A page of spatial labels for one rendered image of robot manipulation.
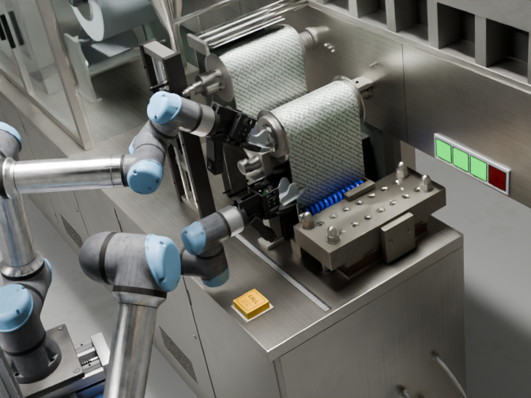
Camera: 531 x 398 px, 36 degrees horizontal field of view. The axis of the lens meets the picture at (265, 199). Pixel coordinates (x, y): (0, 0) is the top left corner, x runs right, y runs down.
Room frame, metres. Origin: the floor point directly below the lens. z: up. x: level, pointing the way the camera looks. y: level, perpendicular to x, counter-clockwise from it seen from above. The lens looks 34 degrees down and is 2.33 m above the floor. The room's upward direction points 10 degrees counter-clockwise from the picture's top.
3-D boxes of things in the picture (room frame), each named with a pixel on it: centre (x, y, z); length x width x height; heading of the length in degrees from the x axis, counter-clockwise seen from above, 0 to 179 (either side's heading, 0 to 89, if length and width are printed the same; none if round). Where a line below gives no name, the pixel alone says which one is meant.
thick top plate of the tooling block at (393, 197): (1.79, -0.27, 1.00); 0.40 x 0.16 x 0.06; 118
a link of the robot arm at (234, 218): (1.73, 0.10, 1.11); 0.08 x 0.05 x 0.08; 28
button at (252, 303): (1.62, 0.08, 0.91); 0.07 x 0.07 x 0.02; 28
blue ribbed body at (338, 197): (1.85, -0.19, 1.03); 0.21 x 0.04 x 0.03; 118
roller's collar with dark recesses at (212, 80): (2.08, 0.09, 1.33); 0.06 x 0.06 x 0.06; 28
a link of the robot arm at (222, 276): (1.70, 0.18, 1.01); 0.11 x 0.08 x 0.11; 66
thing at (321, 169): (1.87, -0.18, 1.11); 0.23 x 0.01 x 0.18; 118
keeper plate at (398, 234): (1.71, -0.33, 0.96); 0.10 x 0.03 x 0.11; 118
